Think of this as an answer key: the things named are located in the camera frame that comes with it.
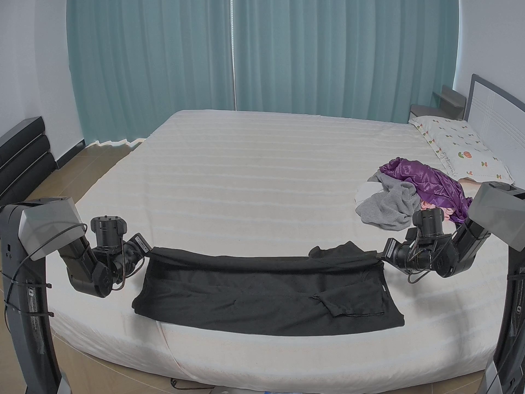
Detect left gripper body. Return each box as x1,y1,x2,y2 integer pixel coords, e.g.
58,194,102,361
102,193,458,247
130,231,153,262

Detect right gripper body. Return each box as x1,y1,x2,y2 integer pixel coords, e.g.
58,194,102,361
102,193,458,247
381,237,409,268

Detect black T-shirt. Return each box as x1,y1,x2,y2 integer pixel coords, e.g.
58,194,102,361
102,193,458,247
131,241,406,337

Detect bed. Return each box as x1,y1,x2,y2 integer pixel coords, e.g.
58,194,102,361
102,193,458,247
45,73,525,389

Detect grey knit garment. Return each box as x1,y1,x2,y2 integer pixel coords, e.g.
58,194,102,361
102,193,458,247
355,177,422,231

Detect pink garment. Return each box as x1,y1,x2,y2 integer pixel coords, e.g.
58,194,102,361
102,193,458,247
418,201,454,221

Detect white garment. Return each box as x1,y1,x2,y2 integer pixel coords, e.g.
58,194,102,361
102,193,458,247
355,181,386,204

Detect purple satin garment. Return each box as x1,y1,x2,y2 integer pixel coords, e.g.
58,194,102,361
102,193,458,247
378,158,472,224

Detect white printed pillow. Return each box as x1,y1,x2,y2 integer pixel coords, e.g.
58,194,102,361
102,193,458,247
408,115,514,184

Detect black chest of drawers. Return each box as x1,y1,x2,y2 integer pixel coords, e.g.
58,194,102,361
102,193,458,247
0,116,56,206

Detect grey bedside table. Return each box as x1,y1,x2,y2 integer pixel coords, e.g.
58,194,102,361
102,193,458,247
410,85,467,119

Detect blue-green curtain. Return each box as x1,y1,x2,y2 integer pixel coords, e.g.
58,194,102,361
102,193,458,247
233,0,460,124
66,0,238,145

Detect black cable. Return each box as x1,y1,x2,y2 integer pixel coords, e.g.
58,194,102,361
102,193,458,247
4,222,89,315

